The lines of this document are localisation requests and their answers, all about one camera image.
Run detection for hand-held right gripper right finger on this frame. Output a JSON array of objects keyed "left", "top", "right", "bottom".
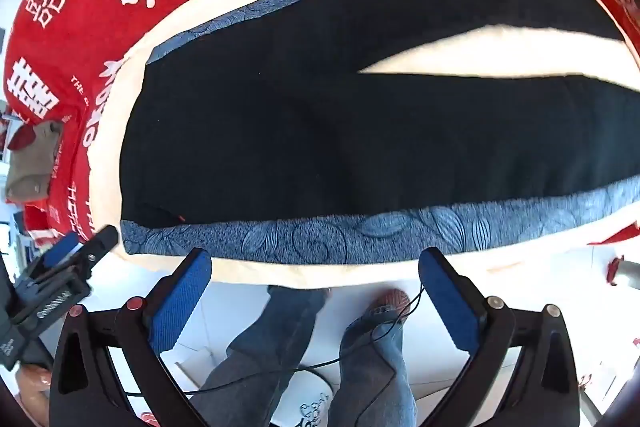
[{"left": 418, "top": 248, "right": 582, "bottom": 427}]

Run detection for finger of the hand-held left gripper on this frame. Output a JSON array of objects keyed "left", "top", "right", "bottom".
[
  {"left": 41, "top": 231, "right": 85, "bottom": 270},
  {"left": 70, "top": 224, "right": 120, "bottom": 270}
]

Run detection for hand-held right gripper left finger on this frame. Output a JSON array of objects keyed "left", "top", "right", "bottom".
[{"left": 48, "top": 248, "right": 213, "bottom": 427}]

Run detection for black pants with blue trim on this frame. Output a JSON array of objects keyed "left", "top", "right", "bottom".
[{"left": 119, "top": 0, "right": 640, "bottom": 266}]

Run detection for person's left hand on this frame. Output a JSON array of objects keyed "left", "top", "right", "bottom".
[{"left": 14, "top": 366, "right": 52, "bottom": 415}]

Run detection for red patterned slipper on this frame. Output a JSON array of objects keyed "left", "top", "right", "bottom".
[{"left": 367, "top": 288, "right": 412, "bottom": 315}]

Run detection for olive cloth item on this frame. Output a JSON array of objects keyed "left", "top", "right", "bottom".
[{"left": 5, "top": 121, "right": 66, "bottom": 204}]

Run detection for person's right leg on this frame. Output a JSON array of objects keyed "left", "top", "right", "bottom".
[{"left": 327, "top": 307, "right": 418, "bottom": 427}]

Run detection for person's leg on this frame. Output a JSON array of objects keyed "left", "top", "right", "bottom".
[
  {"left": 327, "top": 307, "right": 418, "bottom": 427},
  {"left": 189, "top": 285, "right": 330, "bottom": 427}
]

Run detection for person's left leg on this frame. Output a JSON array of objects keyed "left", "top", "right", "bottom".
[{"left": 189, "top": 285, "right": 330, "bottom": 427}]

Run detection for cream bed sheet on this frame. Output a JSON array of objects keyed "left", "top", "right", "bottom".
[{"left": 86, "top": 0, "right": 640, "bottom": 292}]

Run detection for white printed bag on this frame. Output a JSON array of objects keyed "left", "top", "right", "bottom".
[{"left": 270, "top": 369, "right": 336, "bottom": 427}]

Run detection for red and grey object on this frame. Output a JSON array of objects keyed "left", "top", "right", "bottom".
[{"left": 605, "top": 257, "right": 640, "bottom": 290}]

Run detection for thin black cable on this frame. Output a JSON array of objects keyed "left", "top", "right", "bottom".
[{"left": 122, "top": 284, "right": 428, "bottom": 427}]

